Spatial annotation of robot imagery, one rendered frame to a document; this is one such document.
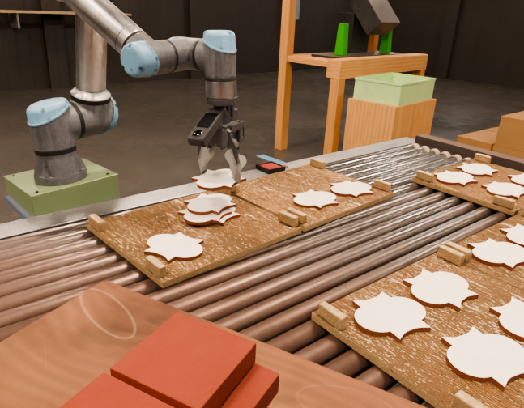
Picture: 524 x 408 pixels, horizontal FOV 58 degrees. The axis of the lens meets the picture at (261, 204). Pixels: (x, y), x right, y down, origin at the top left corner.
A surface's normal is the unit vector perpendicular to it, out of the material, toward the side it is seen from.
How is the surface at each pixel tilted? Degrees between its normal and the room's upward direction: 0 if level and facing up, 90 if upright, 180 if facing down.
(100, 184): 90
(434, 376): 0
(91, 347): 0
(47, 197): 90
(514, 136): 90
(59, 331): 0
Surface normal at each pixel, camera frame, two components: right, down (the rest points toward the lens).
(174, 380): 0.04, -0.92
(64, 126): 0.82, 0.19
